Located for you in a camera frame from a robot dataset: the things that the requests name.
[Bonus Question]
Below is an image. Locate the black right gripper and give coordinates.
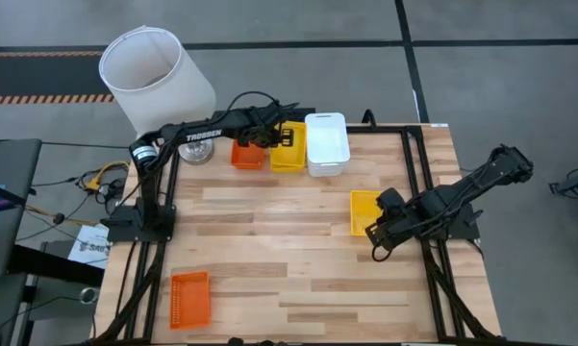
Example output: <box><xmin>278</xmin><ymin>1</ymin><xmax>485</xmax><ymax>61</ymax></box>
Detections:
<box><xmin>366</xmin><ymin>210</ymin><xmax>422</xmax><ymax>251</ymax></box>

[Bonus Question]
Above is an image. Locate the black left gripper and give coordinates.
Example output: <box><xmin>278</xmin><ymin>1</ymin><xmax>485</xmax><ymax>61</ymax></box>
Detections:
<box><xmin>239</xmin><ymin>103</ymin><xmax>295</xmax><ymax>148</ymax></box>

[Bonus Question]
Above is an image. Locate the white lampshade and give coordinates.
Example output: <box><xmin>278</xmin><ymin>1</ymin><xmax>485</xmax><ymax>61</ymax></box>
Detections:
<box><xmin>98</xmin><ymin>24</ymin><xmax>217</xmax><ymax>166</ymax></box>

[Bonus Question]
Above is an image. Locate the white printed paper sheet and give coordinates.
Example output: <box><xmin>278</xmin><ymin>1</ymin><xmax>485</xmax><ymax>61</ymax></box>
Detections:
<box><xmin>66</xmin><ymin>223</ymin><xmax>111</xmax><ymax>270</ymax></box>

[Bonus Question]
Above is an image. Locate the small round metal disc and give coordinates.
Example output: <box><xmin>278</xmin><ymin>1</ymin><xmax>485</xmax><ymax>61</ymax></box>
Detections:
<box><xmin>79</xmin><ymin>286</ymin><xmax>101</xmax><ymax>306</ymax></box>

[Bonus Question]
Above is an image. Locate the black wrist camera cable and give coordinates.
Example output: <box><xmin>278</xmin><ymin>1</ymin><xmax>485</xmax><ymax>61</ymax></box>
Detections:
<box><xmin>370</xmin><ymin>239</ymin><xmax>392</xmax><ymax>263</ymax></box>
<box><xmin>223</xmin><ymin>90</ymin><xmax>283</xmax><ymax>119</ymax></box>

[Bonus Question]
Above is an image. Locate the black cable loop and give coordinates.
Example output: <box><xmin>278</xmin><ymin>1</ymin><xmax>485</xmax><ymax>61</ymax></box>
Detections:
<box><xmin>362</xmin><ymin>109</ymin><xmax>380</xmax><ymax>132</ymax></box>

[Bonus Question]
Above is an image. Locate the black metal table frame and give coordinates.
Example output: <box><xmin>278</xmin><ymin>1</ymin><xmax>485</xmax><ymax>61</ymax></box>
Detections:
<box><xmin>93</xmin><ymin>123</ymin><xmax>506</xmax><ymax>345</ymax></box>

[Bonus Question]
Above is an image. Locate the yellow cable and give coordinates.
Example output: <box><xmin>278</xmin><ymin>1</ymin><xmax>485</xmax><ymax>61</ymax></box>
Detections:
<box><xmin>84</xmin><ymin>161</ymin><xmax>131</xmax><ymax>192</ymax></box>

